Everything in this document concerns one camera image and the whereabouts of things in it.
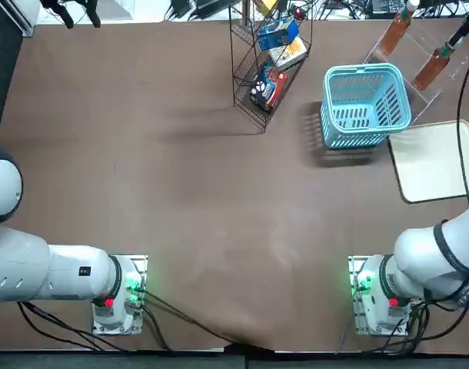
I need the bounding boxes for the amber tea bottle white cap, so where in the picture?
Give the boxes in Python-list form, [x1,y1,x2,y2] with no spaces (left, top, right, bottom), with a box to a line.
[412,40,457,91]
[378,0,421,55]

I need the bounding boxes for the blue Oreo cookie box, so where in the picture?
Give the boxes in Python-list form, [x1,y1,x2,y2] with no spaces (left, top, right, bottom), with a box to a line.
[256,18,301,51]

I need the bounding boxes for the clear acrylic beverage shelf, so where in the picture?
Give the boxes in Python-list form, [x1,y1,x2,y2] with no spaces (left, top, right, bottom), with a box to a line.
[363,22,469,128]

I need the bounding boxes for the light blue plastic shopping basket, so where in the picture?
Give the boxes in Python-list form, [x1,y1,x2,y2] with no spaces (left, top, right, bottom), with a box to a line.
[319,64,412,150]

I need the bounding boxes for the yellow snack box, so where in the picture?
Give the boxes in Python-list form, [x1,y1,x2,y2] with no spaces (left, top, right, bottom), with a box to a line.
[253,0,278,16]

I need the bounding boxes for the dark power adapter brick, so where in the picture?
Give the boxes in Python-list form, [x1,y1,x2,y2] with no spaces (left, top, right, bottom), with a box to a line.
[169,0,193,18]
[194,0,235,18]

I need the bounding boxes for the beige plastic tray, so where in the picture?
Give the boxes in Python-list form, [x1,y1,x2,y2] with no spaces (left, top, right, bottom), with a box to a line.
[388,118,469,204]

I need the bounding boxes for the white orange cracker box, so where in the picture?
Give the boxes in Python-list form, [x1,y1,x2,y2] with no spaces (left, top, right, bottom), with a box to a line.
[267,36,308,70]

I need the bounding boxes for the dark chocolate cookie box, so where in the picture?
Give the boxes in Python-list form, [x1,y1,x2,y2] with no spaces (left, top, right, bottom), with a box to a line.
[249,63,291,113]

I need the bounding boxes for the aluminium frame profile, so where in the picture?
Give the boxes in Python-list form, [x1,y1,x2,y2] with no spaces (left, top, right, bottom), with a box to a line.
[11,0,39,38]

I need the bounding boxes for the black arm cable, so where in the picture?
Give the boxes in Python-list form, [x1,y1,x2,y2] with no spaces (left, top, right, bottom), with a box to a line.
[455,42,469,207]

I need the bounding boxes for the tangled black cables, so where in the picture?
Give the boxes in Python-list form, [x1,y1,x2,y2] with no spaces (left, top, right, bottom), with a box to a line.
[311,0,404,20]

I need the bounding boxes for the black wire snack shelf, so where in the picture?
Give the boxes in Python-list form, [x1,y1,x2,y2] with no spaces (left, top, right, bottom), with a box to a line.
[228,0,314,135]

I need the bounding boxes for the black base cable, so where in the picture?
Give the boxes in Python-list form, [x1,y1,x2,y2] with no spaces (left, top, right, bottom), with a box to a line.
[140,288,276,353]
[334,291,469,354]

